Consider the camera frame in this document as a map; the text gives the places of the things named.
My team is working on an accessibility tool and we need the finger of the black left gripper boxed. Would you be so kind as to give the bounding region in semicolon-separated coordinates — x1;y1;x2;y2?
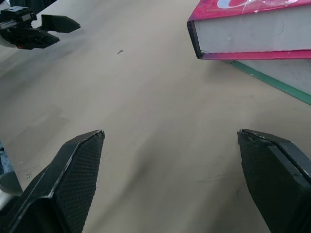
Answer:
1;27;60;51
40;14;81;34

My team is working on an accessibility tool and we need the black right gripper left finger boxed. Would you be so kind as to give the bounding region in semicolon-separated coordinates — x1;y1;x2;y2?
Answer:
0;129;105;233

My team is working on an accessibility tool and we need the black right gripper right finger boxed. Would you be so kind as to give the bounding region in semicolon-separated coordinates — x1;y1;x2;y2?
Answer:
237;129;311;233

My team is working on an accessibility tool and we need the green hardcover book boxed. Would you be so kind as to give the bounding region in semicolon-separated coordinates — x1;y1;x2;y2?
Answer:
225;59;311;106

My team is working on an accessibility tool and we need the pink hardcover book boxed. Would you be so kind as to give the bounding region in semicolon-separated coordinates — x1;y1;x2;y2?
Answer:
187;0;311;61

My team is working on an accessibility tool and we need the black background object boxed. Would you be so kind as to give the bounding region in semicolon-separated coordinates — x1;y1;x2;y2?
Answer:
0;0;58;12

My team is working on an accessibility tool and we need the dark grey rounded object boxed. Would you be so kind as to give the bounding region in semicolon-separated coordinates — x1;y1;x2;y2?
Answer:
0;170;24;199

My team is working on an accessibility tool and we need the blue cloth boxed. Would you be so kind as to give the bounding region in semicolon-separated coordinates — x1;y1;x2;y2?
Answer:
0;140;16;176

